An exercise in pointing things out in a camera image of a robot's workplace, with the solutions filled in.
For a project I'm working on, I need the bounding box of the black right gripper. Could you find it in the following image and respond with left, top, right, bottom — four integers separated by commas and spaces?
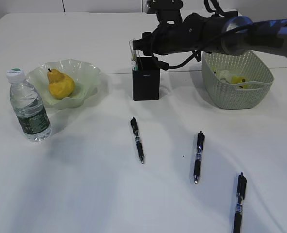
133, 24, 189, 55

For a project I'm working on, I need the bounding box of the black pen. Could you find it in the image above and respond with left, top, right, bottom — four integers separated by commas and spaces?
233, 172, 247, 233
130, 117, 145, 164
193, 131, 205, 184

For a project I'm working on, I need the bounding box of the yellow utility knife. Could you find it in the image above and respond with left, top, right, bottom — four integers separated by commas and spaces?
132, 50, 137, 62

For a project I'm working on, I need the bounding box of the yellow white waste paper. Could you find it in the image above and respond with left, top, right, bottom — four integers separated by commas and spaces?
213, 69, 251, 89

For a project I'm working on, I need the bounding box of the teal utility knife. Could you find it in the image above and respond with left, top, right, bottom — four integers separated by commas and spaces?
131, 60, 138, 71

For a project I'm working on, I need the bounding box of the green plastic woven basket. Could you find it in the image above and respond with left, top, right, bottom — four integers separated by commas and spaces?
202, 51, 274, 110

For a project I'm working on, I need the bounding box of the clear plastic water bottle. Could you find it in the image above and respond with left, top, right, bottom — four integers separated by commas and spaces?
6, 68, 51, 142

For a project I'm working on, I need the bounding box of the clear plastic ruler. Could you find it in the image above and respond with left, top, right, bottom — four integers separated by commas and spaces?
129, 38, 139, 71

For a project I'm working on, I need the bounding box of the green glass wavy plate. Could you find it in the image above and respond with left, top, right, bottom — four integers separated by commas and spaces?
27, 59, 100, 110

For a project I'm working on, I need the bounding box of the yellow pear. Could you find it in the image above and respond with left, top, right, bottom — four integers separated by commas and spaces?
47, 69, 75, 99

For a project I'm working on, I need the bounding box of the black square pen holder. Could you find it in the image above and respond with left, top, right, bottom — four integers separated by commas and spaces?
132, 57, 160, 101

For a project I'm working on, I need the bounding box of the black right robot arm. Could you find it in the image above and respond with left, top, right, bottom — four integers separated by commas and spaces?
133, 13, 287, 70

